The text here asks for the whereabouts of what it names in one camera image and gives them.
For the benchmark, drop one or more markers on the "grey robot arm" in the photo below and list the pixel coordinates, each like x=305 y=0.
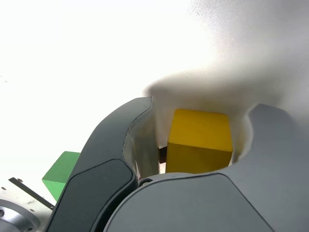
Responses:
x=14 y=217

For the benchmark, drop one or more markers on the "green cube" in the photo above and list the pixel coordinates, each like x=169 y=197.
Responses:
x=60 y=174

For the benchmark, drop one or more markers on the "yellow cube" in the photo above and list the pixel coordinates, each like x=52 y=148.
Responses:
x=198 y=140

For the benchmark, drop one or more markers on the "black tape strip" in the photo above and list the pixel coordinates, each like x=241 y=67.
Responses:
x=29 y=191

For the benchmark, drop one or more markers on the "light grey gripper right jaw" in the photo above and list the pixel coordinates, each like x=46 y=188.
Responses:
x=205 y=207

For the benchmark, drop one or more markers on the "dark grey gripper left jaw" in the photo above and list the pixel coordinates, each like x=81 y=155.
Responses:
x=101 y=154

